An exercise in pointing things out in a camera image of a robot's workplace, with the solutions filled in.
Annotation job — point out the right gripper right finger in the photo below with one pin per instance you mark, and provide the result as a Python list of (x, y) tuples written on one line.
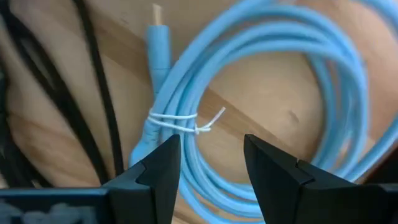
[(280, 189)]

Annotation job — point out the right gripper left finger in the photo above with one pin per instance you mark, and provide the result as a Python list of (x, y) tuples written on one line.
[(149, 186)]

